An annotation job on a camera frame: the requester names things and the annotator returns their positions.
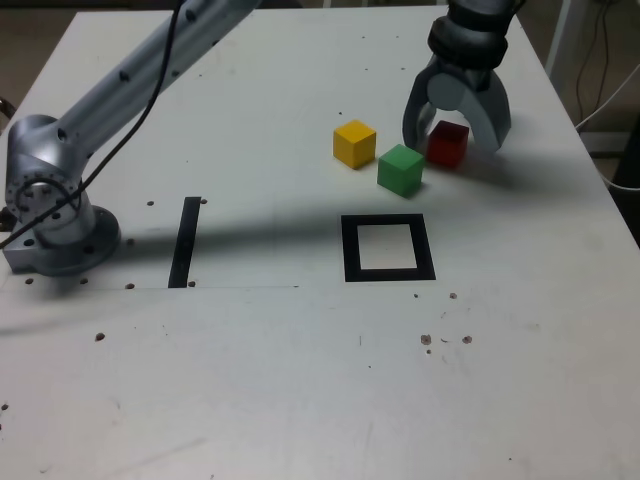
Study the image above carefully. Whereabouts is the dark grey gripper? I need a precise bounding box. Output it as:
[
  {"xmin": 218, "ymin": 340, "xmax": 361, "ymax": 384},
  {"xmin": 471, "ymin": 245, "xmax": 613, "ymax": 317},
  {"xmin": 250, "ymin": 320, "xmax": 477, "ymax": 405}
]
[{"xmin": 401, "ymin": 52, "xmax": 513, "ymax": 155}]

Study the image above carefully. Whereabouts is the red cube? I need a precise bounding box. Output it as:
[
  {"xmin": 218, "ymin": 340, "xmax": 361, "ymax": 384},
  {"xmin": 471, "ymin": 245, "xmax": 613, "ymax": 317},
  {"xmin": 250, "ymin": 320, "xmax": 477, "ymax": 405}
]
[{"xmin": 425, "ymin": 119, "xmax": 471, "ymax": 171}]

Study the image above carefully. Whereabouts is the green cube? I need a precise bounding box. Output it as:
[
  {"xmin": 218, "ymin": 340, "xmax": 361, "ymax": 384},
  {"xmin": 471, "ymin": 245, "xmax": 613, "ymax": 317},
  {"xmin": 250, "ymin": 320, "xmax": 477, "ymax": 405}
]
[{"xmin": 376, "ymin": 143, "xmax": 426, "ymax": 199}]

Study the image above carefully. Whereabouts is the yellow cube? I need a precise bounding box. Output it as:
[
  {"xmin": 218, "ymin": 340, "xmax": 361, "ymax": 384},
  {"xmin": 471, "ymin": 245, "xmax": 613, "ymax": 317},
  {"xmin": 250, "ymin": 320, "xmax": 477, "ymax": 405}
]
[{"xmin": 332, "ymin": 118, "xmax": 377, "ymax": 171}]

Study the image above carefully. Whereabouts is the black tape square outline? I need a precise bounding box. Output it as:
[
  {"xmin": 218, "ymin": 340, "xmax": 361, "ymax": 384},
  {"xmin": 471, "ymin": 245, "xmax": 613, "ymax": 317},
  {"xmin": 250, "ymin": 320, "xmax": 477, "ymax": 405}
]
[{"xmin": 340, "ymin": 213, "xmax": 437, "ymax": 284}]

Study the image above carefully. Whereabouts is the black tape strip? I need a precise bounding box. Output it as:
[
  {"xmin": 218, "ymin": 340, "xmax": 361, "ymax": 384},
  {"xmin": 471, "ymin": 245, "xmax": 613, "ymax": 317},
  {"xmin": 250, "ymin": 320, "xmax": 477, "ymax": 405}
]
[{"xmin": 167, "ymin": 196, "xmax": 202, "ymax": 290}]

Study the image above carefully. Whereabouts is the white metal frame post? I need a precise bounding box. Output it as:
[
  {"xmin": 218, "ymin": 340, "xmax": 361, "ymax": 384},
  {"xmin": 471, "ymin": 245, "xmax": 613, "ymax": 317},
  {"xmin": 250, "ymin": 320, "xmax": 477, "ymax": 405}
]
[{"xmin": 544, "ymin": 0, "xmax": 577, "ymax": 87}]

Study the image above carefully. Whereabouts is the thin black background cable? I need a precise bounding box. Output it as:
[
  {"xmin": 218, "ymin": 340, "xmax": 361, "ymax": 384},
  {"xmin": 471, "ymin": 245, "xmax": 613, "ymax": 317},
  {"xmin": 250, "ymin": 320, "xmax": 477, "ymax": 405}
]
[{"xmin": 575, "ymin": 0, "xmax": 618, "ymax": 124}]

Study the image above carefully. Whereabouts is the white background cable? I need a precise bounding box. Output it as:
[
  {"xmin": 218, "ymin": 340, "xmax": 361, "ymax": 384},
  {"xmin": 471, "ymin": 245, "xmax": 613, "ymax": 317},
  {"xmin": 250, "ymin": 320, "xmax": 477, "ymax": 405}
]
[{"xmin": 574, "ymin": 64, "xmax": 640, "ymax": 132}]

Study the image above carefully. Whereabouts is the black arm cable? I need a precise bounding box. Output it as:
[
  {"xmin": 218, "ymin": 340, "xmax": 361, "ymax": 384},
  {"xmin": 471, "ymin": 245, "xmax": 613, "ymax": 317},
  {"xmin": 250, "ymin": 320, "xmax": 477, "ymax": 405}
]
[{"xmin": 0, "ymin": 0, "xmax": 187, "ymax": 250}]

